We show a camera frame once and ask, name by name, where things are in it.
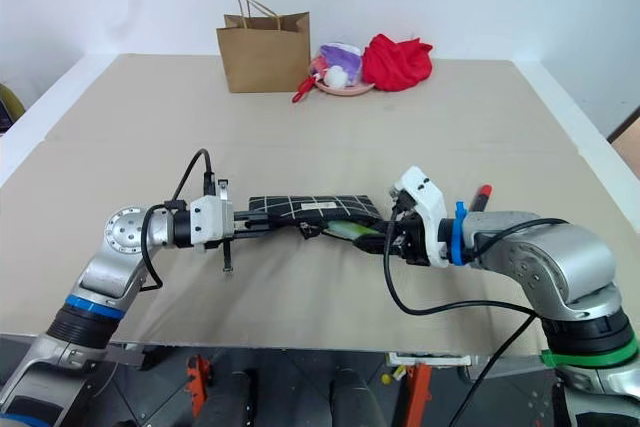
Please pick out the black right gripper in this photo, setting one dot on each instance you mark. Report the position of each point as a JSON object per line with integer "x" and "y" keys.
{"x": 412, "y": 238}

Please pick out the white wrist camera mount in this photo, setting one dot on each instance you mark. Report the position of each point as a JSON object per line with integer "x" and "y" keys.
{"x": 425, "y": 197}
{"x": 210, "y": 219}

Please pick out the red cloth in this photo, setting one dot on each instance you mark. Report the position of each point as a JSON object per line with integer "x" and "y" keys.
{"x": 397, "y": 64}

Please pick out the yellow green object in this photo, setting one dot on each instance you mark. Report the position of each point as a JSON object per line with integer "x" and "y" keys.
{"x": 10, "y": 104}

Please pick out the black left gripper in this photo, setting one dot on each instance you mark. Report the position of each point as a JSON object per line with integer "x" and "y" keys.
{"x": 239, "y": 225}

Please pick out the beige table cover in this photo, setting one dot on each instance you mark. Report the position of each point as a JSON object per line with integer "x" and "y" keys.
{"x": 320, "y": 142}

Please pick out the brown wooden furniture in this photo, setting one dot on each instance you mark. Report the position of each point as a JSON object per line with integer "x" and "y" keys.
{"x": 627, "y": 144}

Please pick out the small yellow object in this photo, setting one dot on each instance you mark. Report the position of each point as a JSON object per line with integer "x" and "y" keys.
{"x": 392, "y": 377}

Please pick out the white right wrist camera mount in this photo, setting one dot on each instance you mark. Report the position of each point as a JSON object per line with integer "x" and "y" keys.
{"x": 425, "y": 197}

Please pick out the orange clamp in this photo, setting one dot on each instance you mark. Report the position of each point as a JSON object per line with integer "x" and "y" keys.
{"x": 419, "y": 394}
{"x": 198, "y": 384}

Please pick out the red black marker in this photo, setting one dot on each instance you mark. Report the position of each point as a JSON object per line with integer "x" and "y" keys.
{"x": 481, "y": 196}

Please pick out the white bracket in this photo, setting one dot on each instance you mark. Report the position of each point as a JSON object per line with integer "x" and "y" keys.
{"x": 430, "y": 360}

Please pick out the pink plate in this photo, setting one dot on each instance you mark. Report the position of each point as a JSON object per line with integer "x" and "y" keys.
{"x": 345, "y": 90}

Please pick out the brown paper bag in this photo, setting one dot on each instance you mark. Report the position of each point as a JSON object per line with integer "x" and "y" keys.
{"x": 265, "y": 54}

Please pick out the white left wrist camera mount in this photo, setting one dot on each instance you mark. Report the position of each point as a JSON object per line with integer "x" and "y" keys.
{"x": 210, "y": 219}

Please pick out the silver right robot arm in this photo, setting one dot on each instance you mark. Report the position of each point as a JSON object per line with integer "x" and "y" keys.
{"x": 550, "y": 252}

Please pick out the white pompom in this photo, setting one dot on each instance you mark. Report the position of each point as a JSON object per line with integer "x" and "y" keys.
{"x": 336, "y": 76}

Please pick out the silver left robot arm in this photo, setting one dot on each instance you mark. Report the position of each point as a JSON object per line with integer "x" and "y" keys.
{"x": 125, "y": 233}

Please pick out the green highlighter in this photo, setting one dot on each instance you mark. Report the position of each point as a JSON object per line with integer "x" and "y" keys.
{"x": 350, "y": 231}

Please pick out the black white grid pouch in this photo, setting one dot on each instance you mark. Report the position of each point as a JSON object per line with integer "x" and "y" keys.
{"x": 310, "y": 207}

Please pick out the grey metal bracket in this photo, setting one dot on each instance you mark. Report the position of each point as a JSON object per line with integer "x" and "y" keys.
{"x": 126, "y": 357}

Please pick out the purple white plush toy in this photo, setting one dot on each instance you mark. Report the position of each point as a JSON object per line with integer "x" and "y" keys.
{"x": 342, "y": 58}

